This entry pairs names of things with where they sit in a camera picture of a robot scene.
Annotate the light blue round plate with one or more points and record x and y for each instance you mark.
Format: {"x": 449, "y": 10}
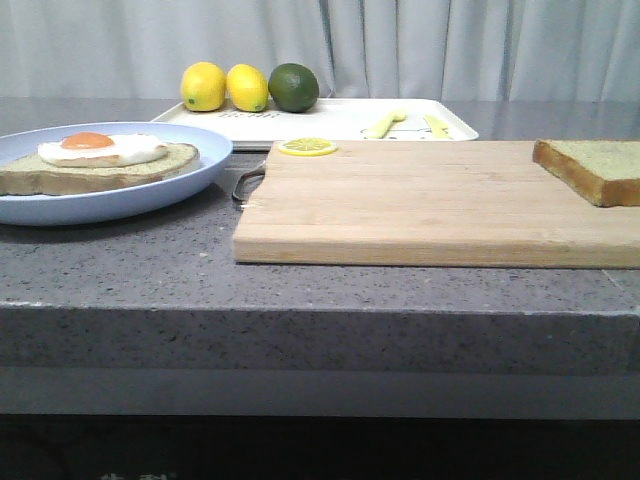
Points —
{"x": 42, "y": 210}

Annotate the bread slice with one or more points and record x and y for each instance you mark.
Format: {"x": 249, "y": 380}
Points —
{"x": 30, "y": 175}
{"x": 603, "y": 172}

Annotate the left yellow lemon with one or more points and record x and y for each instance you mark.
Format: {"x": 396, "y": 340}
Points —
{"x": 203, "y": 87}

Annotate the yellow plastic fork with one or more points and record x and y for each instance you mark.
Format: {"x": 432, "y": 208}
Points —
{"x": 381, "y": 127}

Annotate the right yellow lemon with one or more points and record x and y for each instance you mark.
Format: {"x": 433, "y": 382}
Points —
{"x": 248, "y": 88}

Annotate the green lime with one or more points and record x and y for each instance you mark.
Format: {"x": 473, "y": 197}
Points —
{"x": 293, "y": 87}

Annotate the metal cutting board handle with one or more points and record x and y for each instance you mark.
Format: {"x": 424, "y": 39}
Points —
{"x": 246, "y": 183}

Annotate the lemon slice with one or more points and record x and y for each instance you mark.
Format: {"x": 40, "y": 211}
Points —
{"x": 308, "y": 146}

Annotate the white curtain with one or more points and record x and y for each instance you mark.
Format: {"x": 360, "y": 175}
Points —
{"x": 447, "y": 50}

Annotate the yellow plastic knife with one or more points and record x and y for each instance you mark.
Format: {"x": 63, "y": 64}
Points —
{"x": 439, "y": 128}

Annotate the wooden cutting board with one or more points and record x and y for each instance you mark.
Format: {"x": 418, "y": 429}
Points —
{"x": 461, "y": 204}

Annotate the white serving tray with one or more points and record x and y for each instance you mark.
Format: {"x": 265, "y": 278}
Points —
{"x": 330, "y": 118}

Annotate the fried egg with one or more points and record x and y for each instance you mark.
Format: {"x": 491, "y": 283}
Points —
{"x": 96, "y": 150}

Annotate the yellow lemon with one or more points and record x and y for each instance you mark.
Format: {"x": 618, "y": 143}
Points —
{"x": 203, "y": 87}
{"x": 248, "y": 88}

